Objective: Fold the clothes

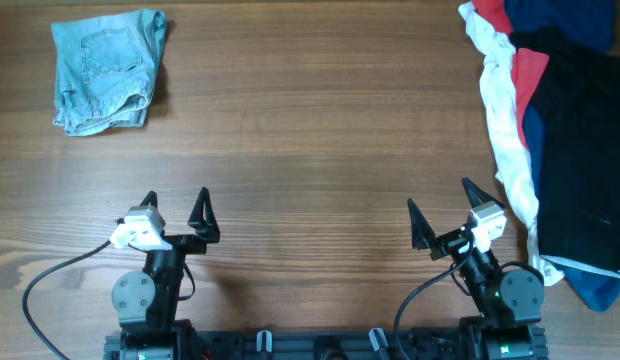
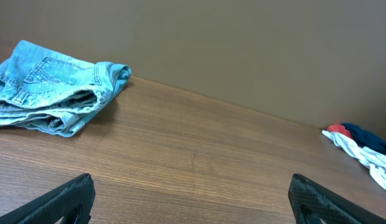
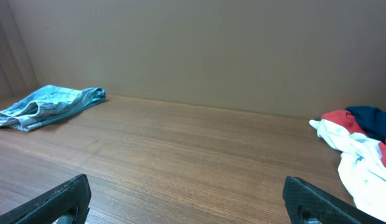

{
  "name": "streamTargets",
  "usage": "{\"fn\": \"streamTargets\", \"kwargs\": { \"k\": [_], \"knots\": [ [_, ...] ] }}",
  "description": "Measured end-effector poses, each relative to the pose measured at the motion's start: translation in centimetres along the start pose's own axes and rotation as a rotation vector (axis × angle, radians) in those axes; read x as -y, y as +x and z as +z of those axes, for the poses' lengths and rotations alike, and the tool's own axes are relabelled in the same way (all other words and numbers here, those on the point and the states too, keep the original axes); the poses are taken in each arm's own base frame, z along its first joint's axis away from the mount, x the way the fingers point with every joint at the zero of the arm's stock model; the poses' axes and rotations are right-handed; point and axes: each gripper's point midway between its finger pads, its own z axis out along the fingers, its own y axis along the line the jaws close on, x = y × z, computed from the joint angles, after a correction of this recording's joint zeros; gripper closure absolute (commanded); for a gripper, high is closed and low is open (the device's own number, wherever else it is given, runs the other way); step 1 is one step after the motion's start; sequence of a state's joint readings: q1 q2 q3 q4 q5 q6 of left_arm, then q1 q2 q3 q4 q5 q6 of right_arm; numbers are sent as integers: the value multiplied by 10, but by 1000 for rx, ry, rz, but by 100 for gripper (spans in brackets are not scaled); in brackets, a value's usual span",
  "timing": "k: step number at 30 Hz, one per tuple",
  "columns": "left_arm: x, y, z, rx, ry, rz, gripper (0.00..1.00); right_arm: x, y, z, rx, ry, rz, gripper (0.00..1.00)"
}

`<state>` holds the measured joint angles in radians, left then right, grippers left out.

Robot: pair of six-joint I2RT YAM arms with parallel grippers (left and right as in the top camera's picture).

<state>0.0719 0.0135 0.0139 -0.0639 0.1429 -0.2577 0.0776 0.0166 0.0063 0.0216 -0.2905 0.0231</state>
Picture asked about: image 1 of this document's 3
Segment black shorts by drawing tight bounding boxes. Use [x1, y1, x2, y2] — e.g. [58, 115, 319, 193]
[510, 27, 620, 274]

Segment navy blue garment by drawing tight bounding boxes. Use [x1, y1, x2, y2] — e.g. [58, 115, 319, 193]
[508, 1, 620, 312]

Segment right black cable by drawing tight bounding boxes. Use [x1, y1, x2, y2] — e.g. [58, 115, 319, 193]
[392, 234, 476, 360]

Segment folded light denim shorts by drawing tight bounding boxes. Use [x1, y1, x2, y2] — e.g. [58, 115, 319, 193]
[51, 9, 168, 137]

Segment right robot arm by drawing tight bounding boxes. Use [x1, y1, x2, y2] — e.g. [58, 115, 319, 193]
[393, 177, 548, 360]

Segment red garment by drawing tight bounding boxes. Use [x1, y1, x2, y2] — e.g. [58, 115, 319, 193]
[473, 0, 549, 152]

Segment black cable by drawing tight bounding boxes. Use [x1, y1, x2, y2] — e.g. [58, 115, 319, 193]
[21, 239, 114, 360]
[392, 234, 476, 360]

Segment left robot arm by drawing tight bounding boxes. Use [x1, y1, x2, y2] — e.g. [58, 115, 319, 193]
[103, 187, 220, 360]

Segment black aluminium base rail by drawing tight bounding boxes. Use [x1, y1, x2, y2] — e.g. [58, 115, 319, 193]
[103, 327, 549, 360]

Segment white garment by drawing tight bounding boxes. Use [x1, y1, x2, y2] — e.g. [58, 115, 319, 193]
[458, 1, 564, 286]

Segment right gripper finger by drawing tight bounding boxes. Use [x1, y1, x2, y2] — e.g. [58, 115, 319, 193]
[461, 177, 505, 209]
[407, 198, 436, 250]

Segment left black cable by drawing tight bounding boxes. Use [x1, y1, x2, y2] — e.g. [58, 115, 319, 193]
[21, 239, 114, 360]

